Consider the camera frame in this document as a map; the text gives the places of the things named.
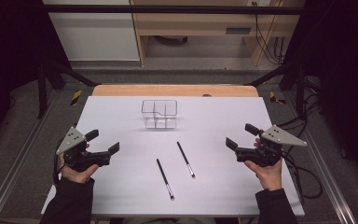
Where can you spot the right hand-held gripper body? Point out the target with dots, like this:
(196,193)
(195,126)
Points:
(261,155)

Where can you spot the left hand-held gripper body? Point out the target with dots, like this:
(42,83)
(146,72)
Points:
(74,155)

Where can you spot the black pen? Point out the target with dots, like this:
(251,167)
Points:
(185,159)
(165,179)

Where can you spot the clear plastic organizer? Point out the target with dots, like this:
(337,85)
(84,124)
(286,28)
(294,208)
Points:
(160,123)

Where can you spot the person's left hand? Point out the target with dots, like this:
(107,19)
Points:
(77,176)

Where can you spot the person's right hand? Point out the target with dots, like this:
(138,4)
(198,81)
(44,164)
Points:
(270,177)

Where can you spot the yellow black tape marker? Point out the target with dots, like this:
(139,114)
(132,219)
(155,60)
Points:
(76,97)
(273,98)

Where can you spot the black metal stand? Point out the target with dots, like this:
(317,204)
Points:
(42,90)
(300,90)

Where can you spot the grey label on desk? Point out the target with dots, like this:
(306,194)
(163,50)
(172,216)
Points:
(238,30)

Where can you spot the white cabinet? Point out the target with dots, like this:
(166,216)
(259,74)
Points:
(96,34)

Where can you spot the wooden desk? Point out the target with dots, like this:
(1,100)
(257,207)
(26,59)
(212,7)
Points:
(199,23)

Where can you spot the aluminium rail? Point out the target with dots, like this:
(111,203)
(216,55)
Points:
(326,174)
(15,168)

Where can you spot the black horizontal frame bar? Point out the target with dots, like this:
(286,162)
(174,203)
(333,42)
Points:
(167,9)

